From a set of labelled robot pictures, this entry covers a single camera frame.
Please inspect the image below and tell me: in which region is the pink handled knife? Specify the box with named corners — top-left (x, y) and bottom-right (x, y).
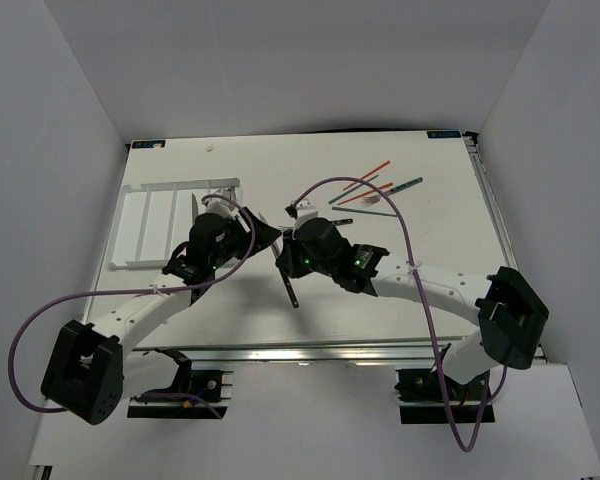
top-left (191, 193), bottom-right (199, 223)

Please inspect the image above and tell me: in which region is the green handled fork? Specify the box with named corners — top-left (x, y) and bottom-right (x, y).
top-left (363, 177), bottom-right (423, 207)

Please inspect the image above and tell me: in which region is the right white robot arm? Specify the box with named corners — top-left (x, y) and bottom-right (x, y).
top-left (276, 206), bottom-right (549, 399)

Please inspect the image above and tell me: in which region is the white utensil tray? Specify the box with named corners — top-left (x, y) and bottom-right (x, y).
top-left (107, 178), bottom-right (242, 270)

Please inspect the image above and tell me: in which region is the long orange chopstick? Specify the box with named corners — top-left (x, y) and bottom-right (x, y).
top-left (343, 160), bottom-right (391, 192)

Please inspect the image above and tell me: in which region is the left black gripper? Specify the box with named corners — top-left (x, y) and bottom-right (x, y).
top-left (210, 207), bottom-right (282, 270)

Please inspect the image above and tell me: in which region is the short orange chopstick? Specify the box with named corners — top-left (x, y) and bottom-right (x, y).
top-left (336, 182), bottom-right (394, 206)

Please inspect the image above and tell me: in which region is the lower green chopstick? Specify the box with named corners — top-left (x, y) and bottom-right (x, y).
top-left (331, 206), bottom-right (397, 218)

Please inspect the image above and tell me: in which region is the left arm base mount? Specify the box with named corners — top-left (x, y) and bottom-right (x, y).
top-left (125, 348), bottom-right (233, 420)

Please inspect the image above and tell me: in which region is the black handled fork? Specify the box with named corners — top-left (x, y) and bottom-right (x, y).
top-left (278, 217), bottom-right (353, 237)

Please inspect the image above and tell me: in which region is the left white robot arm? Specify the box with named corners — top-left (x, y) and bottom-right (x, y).
top-left (41, 209), bottom-right (282, 425)

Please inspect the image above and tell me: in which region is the right blue corner label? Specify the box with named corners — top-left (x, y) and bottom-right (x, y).
top-left (426, 130), bottom-right (462, 139)

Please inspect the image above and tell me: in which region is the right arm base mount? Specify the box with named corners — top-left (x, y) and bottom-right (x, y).
top-left (394, 368), bottom-right (484, 425)

